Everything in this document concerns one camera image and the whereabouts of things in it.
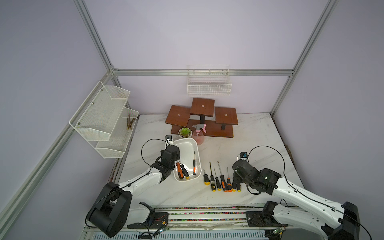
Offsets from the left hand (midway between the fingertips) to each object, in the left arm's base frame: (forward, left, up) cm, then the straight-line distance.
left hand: (172, 148), depth 88 cm
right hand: (-16, -37, -2) cm, 41 cm away
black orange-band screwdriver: (-20, -34, -10) cm, 40 cm away
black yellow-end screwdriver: (-21, -39, -9) cm, 45 cm away
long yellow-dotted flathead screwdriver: (-16, -24, -10) cm, 31 cm away
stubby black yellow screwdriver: (-17, -21, -9) cm, 28 cm away
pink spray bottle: (+12, -16, -3) cm, 20 cm away
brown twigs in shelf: (+18, +30, +3) cm, 35 cm away
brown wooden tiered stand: (+17, -29, +5) cm, 34 cm away
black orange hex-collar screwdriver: (-18, -30, -9) cm, 37 cm away
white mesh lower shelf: (+8, +34, +1) cm, 35 cm away
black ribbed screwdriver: (-20, -36, -10) cm, 42 cm away
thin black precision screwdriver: (-18, -27, -10) cm, 34 cm away
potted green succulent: (+13, -7, -1) cm, 15 cm away
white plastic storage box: (-9, -10, -9) cm, 16 cm away
